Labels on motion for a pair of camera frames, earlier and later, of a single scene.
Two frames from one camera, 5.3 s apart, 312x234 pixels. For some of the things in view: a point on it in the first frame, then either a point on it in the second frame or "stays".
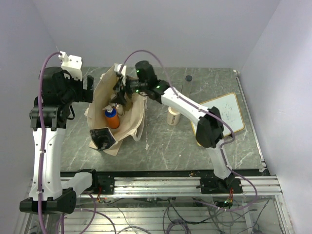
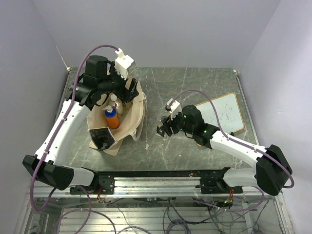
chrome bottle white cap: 119,108 stays
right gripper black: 119,97 → 167,123
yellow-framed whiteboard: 229,111 stays
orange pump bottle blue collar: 111,117 stays
